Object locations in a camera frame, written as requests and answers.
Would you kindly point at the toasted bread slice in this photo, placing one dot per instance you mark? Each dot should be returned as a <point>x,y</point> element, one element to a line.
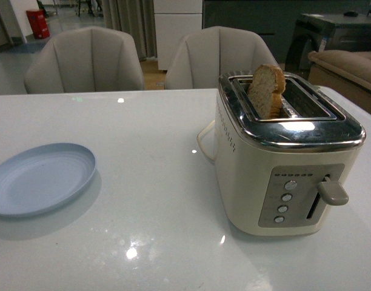
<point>265,91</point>

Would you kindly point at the light blue plate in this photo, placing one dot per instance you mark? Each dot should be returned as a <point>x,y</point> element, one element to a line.
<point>44,178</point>

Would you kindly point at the grey armchair right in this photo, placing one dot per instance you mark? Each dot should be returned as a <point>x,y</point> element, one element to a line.
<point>201,57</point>

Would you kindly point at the grey armchair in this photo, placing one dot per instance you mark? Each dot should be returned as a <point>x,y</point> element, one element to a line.
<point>90,59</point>
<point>201,57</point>

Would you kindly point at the cream two-slot toaster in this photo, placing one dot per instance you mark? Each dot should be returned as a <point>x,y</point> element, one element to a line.
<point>281,176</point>

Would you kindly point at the grey armchair left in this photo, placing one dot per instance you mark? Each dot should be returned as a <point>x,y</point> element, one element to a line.
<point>90,59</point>

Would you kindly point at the white drawer cabinet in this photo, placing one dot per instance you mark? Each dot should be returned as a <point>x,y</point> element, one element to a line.
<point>173,20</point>

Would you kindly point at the grey curtain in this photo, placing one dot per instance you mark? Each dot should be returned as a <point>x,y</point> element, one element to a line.
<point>135,17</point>

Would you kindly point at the dark grey kitchen counter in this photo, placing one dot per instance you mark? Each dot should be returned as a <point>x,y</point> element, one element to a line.
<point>272,18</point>

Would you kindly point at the beige sofa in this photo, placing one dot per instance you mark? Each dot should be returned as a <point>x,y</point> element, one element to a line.
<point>348,73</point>

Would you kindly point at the red bin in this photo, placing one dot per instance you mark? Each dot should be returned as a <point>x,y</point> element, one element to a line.
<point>38,23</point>

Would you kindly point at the black computer mouse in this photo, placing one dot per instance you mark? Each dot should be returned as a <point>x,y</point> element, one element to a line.
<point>351,14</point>

